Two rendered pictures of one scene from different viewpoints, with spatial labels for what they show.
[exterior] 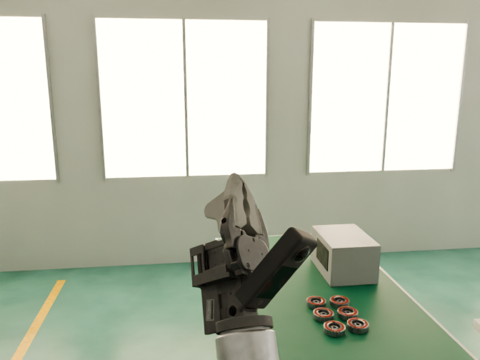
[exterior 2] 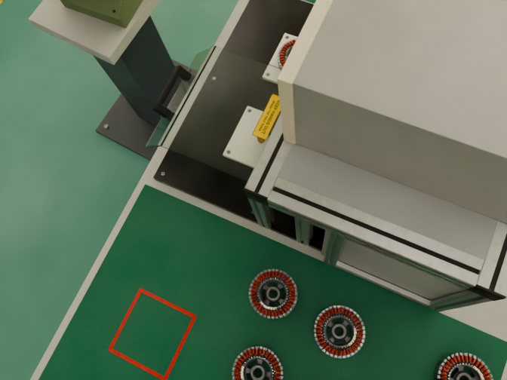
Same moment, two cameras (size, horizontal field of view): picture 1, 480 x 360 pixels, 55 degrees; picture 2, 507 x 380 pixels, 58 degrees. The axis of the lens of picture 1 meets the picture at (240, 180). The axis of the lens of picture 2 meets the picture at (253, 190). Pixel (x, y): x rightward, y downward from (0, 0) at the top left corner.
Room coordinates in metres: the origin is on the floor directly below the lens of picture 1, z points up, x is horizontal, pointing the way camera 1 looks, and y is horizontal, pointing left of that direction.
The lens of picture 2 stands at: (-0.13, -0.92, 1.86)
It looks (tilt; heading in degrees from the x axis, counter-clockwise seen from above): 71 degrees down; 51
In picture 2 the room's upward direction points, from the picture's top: 19 degrees counter-clockwise
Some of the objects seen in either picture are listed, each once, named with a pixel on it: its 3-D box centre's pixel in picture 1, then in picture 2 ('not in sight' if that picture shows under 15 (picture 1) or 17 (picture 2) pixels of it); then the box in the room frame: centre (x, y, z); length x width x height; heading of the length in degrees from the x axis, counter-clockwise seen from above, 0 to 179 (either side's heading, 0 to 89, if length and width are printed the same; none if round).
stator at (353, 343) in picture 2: not in sight; (339, 331); (-0.08, -0.98, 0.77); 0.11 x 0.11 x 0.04
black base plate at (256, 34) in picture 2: not in sight; (286, 106); (0.35, -0.58, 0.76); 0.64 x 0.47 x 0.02; 7
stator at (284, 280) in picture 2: not in sight; (273, 293); (-0.08, -0.81, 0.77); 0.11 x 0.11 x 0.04
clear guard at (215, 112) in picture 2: not in sight; (238, 118); (0.16, -0.60, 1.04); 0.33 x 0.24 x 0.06; 97
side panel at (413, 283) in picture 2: not in sight; (394, 270); (0.08, -1.01, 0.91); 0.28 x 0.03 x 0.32; 97
